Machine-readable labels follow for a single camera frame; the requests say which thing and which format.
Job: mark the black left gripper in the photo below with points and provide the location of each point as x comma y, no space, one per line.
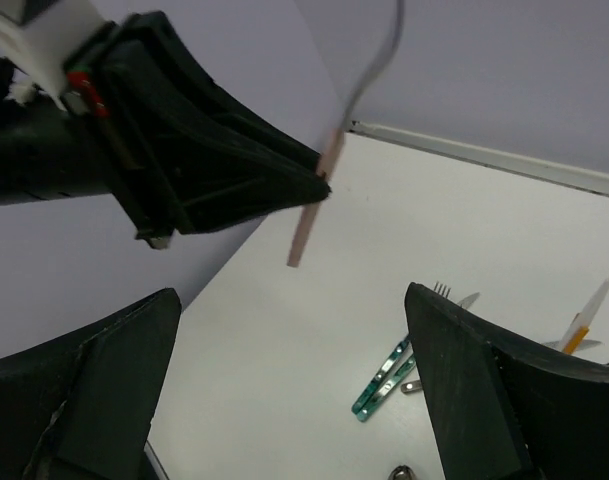
47,153

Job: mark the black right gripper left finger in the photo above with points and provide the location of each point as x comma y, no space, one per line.
80,406

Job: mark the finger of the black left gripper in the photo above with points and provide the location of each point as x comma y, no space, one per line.
218,164

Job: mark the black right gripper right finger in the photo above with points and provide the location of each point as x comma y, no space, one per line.
503,406

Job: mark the pink-handled fork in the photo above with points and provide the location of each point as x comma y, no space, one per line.
328,160

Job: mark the white chopstick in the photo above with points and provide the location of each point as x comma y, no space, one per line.
587,314

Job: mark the orange chopstick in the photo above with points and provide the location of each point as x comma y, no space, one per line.
575,340

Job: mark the black-handled knife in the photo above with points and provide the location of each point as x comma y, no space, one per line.
411,387

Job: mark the black-handled spoon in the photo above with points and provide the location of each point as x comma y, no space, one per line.
402,472

